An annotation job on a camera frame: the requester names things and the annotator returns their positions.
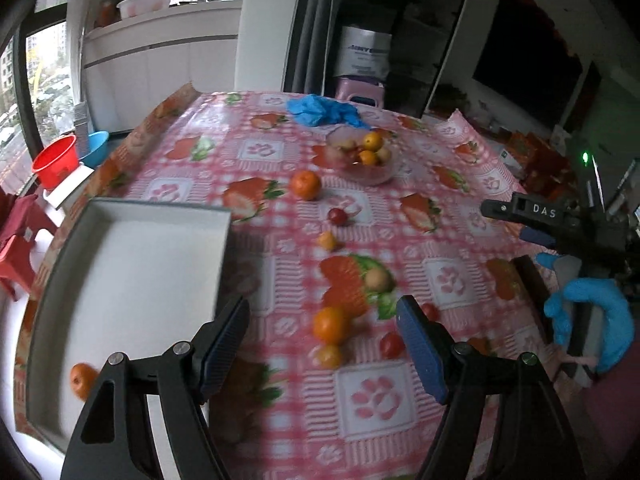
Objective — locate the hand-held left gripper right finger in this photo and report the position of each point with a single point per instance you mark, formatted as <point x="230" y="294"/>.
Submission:
<point x="422" y="350"/>

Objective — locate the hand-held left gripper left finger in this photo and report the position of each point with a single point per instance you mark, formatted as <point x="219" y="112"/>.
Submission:
<point x="220" y="355"/>

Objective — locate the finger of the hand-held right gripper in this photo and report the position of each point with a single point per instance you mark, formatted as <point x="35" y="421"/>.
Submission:
<point x="530" y="210"/>
<point x="537" y="236"/>

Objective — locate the small orange kumquat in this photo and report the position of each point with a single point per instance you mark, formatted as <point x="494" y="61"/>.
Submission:
<point x="330" y="355"/>

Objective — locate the white cardboard box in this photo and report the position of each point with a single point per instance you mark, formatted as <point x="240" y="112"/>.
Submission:
<point x="135" y="285"/>

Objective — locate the small yellow kumquat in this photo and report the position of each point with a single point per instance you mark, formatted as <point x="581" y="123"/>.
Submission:
<point x="327" y="241"/>

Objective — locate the person's right hand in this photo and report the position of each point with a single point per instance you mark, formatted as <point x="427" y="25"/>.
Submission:
<point x="607" y="310"/>

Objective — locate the red cherry tomato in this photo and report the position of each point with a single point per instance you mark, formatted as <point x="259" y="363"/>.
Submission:
<point x="392" y="345"/>
<point x="337" y="216"/>
<point x="431" y="311"/>

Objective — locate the orange cartons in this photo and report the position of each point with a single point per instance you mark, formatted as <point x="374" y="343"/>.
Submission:
<point x="537" y="160"/>

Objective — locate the tan round longan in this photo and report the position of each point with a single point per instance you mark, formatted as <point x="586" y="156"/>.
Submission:
<point x="346" y="145"/>
<point x="384" y="154"/>
<point x="377" y="279"/>

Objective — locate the pink strawberry print tablecloth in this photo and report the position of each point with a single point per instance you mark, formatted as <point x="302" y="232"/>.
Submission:
<point x="300" y="410"/>

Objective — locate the clear glass bowl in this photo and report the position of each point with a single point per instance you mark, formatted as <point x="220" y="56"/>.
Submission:
<point x="365" y="170"/>

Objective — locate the large orange mandarin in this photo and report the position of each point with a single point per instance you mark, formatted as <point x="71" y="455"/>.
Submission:
<point x="306" y="185"/>

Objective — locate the pink plastic stool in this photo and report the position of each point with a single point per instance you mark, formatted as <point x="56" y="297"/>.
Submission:
<point x="360" y="91"/>

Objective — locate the blue cloth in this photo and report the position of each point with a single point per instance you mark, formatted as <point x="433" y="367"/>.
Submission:
<point x="325" y="110"/>

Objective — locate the red plastic chair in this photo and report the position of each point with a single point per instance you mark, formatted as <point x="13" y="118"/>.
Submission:
<point x="20" y="245"/>

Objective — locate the white board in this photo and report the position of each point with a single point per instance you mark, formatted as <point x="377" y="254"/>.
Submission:
<point x="67" y="185"/>

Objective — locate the white printed bag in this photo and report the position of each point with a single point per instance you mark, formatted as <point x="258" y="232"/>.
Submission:
<point x="362" y="52"/>

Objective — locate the blue plastic basin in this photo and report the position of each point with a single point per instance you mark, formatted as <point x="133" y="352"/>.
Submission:
<point x="95" y="147"/>

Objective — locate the red plastic basin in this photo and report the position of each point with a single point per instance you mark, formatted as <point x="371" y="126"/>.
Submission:
<point x="55" y="160"/>

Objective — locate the white cabinet counter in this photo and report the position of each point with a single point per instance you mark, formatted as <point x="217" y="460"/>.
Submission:
<point x="160" y="65"/>

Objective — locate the orange bottle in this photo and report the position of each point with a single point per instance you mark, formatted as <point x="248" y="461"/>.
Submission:
<point x="106" y="15"/>

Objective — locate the white basin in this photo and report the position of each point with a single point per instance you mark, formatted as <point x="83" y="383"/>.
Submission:
<point x="145" y="4"/>

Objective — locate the dark wall screen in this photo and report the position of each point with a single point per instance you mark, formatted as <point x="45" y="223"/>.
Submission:
<point x="525" y="60"/>

